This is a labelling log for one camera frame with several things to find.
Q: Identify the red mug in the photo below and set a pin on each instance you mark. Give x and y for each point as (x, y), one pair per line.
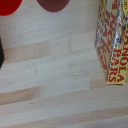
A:
(8, 5)

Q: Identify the granola bars box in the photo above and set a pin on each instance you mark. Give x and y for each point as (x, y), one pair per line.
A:
(111, 40)

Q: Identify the pink mug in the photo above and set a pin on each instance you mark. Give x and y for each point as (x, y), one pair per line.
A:
(53, 4)

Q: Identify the black object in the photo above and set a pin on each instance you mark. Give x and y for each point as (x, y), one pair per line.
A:
(1, 53)

